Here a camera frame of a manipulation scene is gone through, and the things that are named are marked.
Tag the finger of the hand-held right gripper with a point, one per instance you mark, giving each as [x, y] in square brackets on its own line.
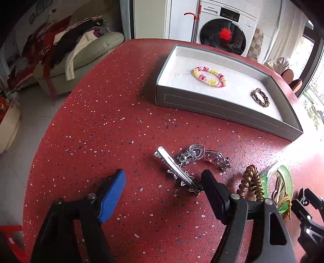
[302, 215]
[303, 194]

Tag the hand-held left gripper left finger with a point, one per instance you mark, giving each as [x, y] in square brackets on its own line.
[114, 194]

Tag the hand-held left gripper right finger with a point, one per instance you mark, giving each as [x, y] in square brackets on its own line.
[212, 192]

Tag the yellow elastic bands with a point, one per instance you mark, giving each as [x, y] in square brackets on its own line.
[281, 194]

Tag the pink crystal silver brooch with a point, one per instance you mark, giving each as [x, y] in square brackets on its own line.
[219, 160]

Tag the green transparent bangle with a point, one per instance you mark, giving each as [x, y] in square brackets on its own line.
[264, 180]

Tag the silver heart rhinestone pendant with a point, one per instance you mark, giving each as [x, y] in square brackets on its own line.
[196, 153]

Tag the silver star hair clip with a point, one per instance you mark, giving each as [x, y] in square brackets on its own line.
[169, 161]

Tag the grey jewelry tray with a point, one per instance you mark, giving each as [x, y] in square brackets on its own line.
[227, 75]

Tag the brown chair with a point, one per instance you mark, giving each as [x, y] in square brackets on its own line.
[288, 75]
[296, 84]

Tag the red plastic stool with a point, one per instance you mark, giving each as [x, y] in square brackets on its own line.
[12, 242]

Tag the white bin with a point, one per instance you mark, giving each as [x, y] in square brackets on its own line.
[8, 126]

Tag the white garment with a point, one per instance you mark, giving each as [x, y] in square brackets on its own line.
[70, 63]

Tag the pale green sofa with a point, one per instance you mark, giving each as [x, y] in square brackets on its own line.
[98, 48]

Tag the red fluffy ornament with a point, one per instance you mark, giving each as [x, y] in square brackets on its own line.
[225, 34]

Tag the black garment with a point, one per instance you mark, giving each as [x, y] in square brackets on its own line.
[65, 40]

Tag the white curtain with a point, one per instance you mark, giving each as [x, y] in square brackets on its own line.
[286, 32]

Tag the red blanket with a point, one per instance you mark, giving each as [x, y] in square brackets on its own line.
[35, 43]

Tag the white washing machine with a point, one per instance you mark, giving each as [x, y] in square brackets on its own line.
[227, 15]

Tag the white cabinet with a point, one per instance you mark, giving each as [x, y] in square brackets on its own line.
[151, 17]

